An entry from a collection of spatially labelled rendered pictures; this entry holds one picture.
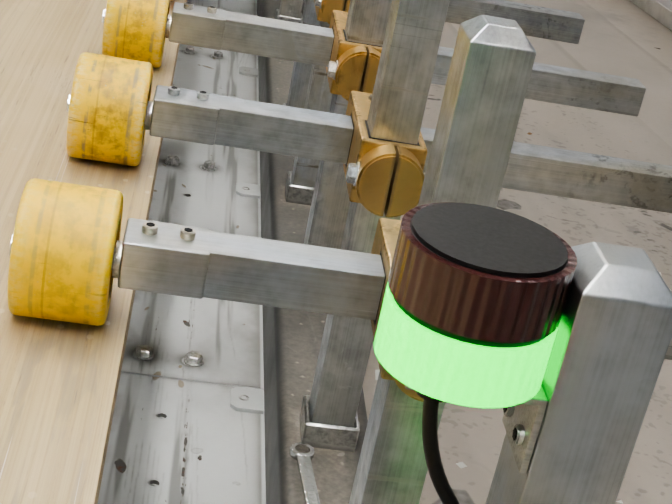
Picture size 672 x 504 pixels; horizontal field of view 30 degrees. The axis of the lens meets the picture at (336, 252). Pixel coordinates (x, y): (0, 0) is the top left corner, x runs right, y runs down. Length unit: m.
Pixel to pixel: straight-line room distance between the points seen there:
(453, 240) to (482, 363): 0.04
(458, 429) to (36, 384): 1.82
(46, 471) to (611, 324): 0.31
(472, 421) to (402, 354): 2.08
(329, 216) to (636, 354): 0.80
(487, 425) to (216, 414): 1.35
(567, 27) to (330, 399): 0.64
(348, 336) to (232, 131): 0.18
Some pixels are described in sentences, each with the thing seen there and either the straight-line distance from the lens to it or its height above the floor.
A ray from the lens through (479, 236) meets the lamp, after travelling 0.42.
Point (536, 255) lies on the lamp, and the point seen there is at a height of 1.11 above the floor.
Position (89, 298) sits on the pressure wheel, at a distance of 0.71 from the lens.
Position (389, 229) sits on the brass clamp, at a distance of 0.77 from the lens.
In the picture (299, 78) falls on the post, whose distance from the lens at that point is 1.69.
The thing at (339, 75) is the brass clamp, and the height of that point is 0.95.
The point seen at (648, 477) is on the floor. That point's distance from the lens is 2.51.
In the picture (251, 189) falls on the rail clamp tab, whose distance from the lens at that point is 1.69.
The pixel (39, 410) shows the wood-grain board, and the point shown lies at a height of 0.90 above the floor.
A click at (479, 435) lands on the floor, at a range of 2.46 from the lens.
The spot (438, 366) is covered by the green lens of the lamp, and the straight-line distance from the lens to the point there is 0.41.
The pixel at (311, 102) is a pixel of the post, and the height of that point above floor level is 0.83.
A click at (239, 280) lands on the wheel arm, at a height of 0.95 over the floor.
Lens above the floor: 1.27
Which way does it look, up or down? 25 degrees down
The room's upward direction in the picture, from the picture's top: 12 degrees clockwise
